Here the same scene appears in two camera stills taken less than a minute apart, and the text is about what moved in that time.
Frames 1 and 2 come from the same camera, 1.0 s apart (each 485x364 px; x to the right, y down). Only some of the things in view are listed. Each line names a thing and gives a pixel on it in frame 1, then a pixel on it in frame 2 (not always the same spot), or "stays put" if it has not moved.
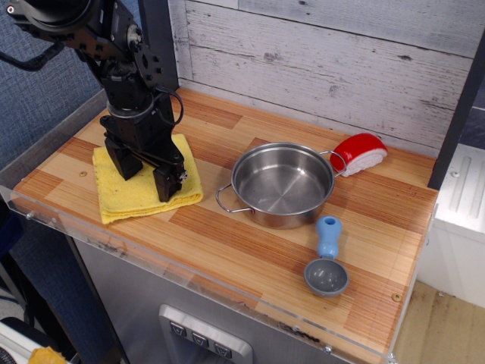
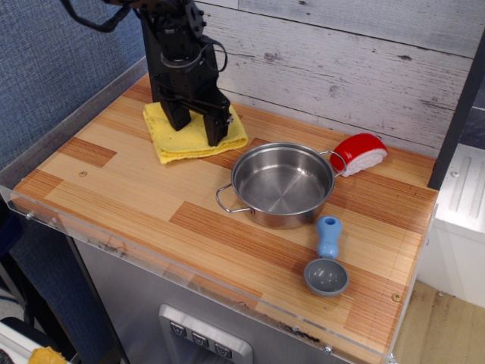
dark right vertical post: x=473 y=95 stays put
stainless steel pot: x=284 y=185 stays put
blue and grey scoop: x=327 y=276 stays put
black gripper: x=140 y=131 to x=184 y=65
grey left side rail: x=20 y=161 stays put
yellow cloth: x=120 y=198 to x=173 y=145
